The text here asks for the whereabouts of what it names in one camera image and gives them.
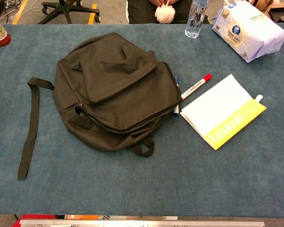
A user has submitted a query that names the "black fabric backpack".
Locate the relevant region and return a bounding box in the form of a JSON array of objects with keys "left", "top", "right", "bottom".
[{"left": 17, "top": 32, "right": 182, "bottom": 181}]

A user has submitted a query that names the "white and yellow notebook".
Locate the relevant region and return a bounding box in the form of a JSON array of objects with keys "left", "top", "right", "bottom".
[{"left": 179, "top": 73, "right": 267, "bottom": 151}]

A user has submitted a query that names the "white marker with blue cap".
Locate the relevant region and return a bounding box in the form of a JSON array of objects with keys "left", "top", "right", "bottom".
[{"left": 172, "top": 76, "right": 181, "bottom": 118}]

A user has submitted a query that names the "white marker with red cap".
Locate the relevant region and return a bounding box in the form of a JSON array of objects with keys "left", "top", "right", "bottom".
[{"left": 180, "top": 73, "right": 213, "bottom": 102}]

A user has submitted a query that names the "blue felt table cloth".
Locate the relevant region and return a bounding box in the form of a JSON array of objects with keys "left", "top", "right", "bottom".
[{"left": 0, "top": 23, "right": 284, "bottom": 216}]

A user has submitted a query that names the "white crumpled plastic bag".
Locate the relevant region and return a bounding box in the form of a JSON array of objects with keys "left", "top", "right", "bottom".
[{"left": 154, "top": 0, "right": 175, "bottom": 24}]

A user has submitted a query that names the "seated person in dark clothes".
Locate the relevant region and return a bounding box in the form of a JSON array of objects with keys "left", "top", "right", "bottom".
[{"left": 125, "top": 0, "right": 211, "bottom": 24}]

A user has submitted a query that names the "clear plastic water bottle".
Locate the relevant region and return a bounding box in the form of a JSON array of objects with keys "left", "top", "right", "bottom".
[{"left": 184, "top": 0, "right": 209, "bottom": 39}]

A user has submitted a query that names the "black office chair base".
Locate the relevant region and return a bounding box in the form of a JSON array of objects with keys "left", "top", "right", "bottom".
[{"left": 37, "top": 0, "right": 102, "bottom": 25}]

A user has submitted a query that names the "white tissue pack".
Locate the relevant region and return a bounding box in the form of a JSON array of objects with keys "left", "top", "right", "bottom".
[{"left": 212, "top": 0, "right": 284, "bottom": 63}]

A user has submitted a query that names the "red object under table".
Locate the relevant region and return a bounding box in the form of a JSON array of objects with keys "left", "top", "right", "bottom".
[{"left": 15, "top": 214, "right": 67, "bottom": 227}]

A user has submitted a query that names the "red sauce bottle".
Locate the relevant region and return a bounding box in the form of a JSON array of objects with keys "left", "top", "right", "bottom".
[{"left": 0, "top": 10, "right": 12, "bottom": 47}]

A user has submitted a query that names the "aluminium profile rail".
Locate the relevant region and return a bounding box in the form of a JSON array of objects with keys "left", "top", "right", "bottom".
[{"left": 18, "top": 219, "right": 266, "bottom": 227}]

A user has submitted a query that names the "bundle of floor cables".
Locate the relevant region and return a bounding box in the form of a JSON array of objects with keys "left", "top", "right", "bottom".
[{"left": 0, "top": 0, "right": 42, "bottom": 21}]

